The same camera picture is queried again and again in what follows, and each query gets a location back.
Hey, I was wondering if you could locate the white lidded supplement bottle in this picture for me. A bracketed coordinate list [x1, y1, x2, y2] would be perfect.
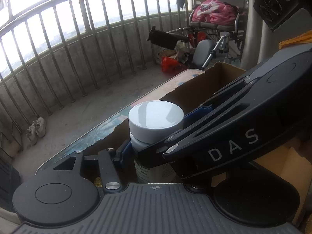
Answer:
[128, 100, 184, 183]

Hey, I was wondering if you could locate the white sneakers pair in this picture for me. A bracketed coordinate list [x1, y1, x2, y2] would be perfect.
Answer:
[26, 117, 46, 145]

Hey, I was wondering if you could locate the wheelchair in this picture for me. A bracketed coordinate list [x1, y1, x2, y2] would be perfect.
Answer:
[146, 0, 249, 70]

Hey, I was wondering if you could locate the seashell print table mat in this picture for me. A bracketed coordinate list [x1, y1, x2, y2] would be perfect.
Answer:
[36, 69, 204, 173]

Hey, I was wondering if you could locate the red plastic bag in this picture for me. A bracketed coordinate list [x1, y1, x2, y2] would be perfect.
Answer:
[161, 57, 187, 74]

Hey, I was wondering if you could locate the pink blanket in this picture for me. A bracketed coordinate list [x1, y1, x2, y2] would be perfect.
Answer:
[191, 0, 238, 25]

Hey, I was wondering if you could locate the metal balcony railing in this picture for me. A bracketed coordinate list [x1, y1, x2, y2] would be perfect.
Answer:
[1, 0, 194, 148]

